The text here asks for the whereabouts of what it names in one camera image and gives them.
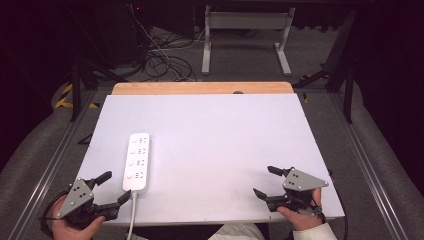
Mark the person's light trousers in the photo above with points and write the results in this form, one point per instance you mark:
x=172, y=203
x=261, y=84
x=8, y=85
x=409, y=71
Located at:
x=235, y=233

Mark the white metal desk frame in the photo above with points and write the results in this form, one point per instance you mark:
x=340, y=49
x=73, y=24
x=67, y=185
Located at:
x=246, y=21

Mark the aluminium floor rail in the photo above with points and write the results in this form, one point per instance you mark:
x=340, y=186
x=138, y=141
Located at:
x=365, y=166
x=50, y=166

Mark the white power strip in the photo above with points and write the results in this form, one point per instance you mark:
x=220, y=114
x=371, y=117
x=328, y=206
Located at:
x=136, y=162

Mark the wooden table board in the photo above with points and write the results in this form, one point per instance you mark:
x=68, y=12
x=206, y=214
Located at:
x=200, y=88

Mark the person's left hand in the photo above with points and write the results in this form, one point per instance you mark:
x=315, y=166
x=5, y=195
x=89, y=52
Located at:
x=68, y=228

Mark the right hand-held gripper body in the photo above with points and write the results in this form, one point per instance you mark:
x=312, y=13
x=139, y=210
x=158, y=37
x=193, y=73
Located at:
x=300, y=181

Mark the person's white right sleeve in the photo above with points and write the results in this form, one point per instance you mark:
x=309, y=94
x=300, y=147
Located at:
x=315, y=233

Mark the person's right hand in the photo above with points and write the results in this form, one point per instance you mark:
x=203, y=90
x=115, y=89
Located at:
x=301, y=220

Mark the yellow black hazard tape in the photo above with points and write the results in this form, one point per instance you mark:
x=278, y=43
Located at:
x=65, y=100

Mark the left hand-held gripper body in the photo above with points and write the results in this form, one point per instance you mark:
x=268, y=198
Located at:
x=75, y=197

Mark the black metal stand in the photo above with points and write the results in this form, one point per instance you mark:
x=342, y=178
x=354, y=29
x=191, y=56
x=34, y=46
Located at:
x=343, y=71
x=77, y=87

